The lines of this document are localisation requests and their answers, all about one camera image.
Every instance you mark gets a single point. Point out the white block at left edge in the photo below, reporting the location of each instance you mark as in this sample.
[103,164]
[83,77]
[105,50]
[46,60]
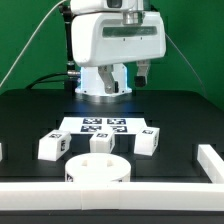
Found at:
[1,153]

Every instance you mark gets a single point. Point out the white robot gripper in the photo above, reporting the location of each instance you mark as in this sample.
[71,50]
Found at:
[102,39]

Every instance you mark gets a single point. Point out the white marker sheet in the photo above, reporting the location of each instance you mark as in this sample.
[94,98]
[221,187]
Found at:
[87,125]

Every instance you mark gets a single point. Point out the white L-shaped fence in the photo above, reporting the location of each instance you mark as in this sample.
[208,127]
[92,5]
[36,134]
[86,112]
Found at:
[122,195]

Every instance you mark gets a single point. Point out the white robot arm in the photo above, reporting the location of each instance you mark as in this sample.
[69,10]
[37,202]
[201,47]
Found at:
[92,86]

